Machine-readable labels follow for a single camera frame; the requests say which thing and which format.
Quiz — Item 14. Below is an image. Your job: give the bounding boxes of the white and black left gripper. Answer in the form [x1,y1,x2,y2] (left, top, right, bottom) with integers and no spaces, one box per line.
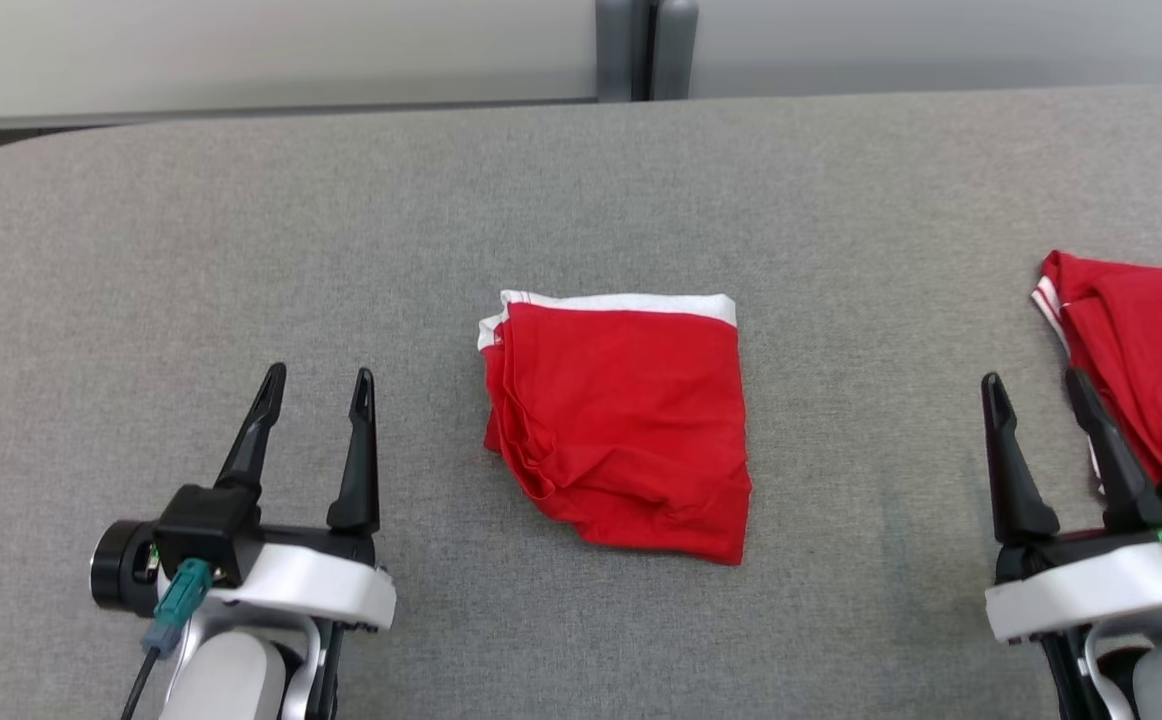
[206,362,398,633]

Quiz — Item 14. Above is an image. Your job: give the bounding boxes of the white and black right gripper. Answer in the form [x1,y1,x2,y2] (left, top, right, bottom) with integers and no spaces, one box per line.
[981,367,1162,646]

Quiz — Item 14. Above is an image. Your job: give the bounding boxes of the red jersey with black print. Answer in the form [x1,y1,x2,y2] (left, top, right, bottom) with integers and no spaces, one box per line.
[1031,250,1162,491]

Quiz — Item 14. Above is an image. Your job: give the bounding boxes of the red shorts with white stripe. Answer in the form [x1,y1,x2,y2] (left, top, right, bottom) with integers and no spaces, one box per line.
[478,290,754,567]

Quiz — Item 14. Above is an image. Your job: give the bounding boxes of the teal connector of left camera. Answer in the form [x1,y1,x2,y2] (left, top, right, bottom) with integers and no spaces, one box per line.
[141,558,214,658]

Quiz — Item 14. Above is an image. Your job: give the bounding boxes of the black cable of left camera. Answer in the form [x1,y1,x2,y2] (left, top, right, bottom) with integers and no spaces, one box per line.
[121,648,160,720]

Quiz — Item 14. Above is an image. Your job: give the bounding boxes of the grey metal partition post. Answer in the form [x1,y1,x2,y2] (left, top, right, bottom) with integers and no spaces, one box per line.
[596,0,700,101]

